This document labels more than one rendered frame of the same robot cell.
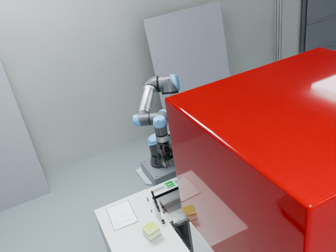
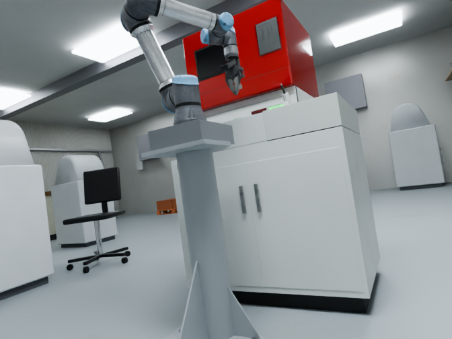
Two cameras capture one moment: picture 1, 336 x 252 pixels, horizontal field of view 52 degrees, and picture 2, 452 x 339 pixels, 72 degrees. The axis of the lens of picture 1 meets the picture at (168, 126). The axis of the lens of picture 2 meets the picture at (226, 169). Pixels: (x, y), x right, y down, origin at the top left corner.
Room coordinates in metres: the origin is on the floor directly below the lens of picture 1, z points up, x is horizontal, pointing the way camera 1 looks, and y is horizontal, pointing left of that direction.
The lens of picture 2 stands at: (2.89, 1.25, 0.65)
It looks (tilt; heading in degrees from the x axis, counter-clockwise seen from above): 2 degrees up; 231
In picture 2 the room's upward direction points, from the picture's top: 8 degrees counter-clockwise
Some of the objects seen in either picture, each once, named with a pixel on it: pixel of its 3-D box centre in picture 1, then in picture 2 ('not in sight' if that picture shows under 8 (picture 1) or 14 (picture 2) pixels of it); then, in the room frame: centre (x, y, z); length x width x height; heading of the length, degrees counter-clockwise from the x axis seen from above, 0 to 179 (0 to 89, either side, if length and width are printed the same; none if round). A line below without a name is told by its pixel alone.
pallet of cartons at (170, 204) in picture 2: not in sight; (178, 204); (-1.68, -6.91, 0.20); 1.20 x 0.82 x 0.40; 112
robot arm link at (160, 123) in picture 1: (160, 125); (228, 38); (1.78, 0.04, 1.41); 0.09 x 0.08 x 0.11; 169
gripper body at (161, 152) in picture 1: (164, 149); (233, 67); (1.77, 0.04, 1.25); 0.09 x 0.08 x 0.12; 21
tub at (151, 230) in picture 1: (151, 231); not in sight; (1.37, 0.18, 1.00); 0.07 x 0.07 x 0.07; 33
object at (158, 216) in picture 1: (158, 210); (287, 105); (1.49, 0.13, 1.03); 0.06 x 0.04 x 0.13; 21
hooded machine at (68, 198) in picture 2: not in sight; (83, 199); (1.58, -4.15, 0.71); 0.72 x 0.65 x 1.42; 109
